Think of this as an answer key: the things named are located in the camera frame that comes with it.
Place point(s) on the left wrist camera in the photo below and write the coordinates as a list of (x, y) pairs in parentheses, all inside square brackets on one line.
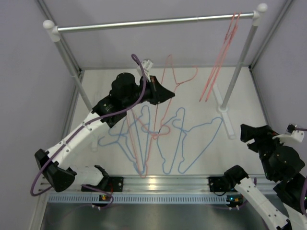
[(147, 64)]

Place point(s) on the pink hung hanger one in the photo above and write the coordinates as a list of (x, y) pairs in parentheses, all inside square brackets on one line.
[(229, 36)]

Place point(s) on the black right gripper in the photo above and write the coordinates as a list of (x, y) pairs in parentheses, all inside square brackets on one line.
[(260, 134)]

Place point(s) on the slotted grey cable duct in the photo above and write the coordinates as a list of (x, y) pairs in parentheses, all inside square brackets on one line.
[(144, 199)]

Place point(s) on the blue wire hanger far left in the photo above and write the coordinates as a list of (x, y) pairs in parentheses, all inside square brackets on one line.
[(126, 137)]

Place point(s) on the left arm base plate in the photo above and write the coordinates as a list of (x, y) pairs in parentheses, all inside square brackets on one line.
[(108, 184)]

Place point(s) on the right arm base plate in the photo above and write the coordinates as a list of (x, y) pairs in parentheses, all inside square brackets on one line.
[(218, 184)]

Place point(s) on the aluminium mounting rail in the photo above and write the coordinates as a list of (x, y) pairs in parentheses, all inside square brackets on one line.
[(166, 184)]

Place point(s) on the blue wire hanger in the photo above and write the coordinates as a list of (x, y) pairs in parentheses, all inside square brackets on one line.
[(195, 142), (132, 138), (168, 142), (126, 137)]

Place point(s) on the grey clothes rack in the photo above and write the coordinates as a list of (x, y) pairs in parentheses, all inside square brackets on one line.
[(256, 16)]

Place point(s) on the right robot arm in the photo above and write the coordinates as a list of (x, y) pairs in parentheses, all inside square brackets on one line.
[(282, 165)]

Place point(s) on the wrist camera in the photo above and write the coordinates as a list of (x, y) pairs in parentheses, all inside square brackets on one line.
[(147, 64), (296, 133)]

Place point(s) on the pink wire hanger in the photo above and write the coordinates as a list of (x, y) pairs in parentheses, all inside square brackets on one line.
[(146, 129), (169, 63)]

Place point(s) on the blue wire hanger right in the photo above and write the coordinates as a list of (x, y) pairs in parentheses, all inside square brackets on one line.
[(195, 142)]

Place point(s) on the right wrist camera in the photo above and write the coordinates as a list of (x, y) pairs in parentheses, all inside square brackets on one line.
[(296, 133)]

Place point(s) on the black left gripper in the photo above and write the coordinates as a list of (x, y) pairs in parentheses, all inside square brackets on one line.
[(159, 93)]

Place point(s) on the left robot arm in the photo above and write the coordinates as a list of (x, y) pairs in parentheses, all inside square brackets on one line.
[(56, 163)]

